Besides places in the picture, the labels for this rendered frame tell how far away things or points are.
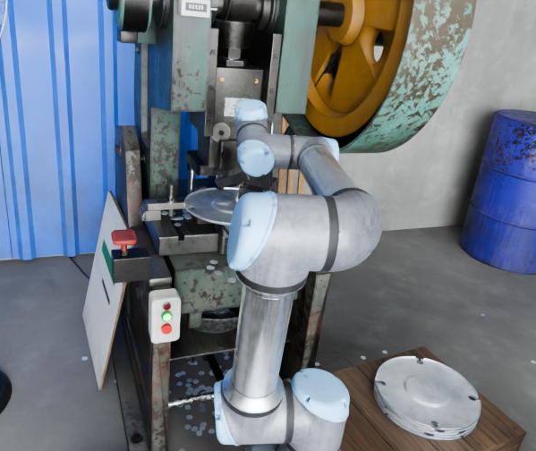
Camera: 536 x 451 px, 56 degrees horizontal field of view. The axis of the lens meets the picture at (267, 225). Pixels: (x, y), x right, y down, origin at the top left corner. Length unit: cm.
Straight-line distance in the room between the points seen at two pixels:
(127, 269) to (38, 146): 140
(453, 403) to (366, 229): 90
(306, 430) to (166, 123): 107
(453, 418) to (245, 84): 106
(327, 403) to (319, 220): 41
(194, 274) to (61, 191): 141
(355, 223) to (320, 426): 44
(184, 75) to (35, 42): 131
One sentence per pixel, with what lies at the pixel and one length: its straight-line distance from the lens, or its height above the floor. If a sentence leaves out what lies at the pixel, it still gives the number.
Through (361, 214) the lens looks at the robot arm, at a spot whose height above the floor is 108.
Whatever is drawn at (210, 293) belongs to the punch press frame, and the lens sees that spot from 150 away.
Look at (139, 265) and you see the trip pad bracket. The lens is 138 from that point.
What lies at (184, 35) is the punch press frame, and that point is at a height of 125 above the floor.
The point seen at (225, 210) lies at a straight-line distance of 147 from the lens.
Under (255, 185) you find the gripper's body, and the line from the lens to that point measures 129.
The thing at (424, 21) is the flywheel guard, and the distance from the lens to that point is 132.
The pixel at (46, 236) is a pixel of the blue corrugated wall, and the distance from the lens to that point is 285.
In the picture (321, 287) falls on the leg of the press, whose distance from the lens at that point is 156.
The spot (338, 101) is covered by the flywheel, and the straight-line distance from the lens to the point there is 169.
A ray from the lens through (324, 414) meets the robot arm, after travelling 101.
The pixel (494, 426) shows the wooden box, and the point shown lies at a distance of 162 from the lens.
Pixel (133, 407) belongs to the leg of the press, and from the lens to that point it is 191.
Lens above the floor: 135
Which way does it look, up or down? 24 degrees down
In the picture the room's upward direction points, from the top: 6 degrees clockwise
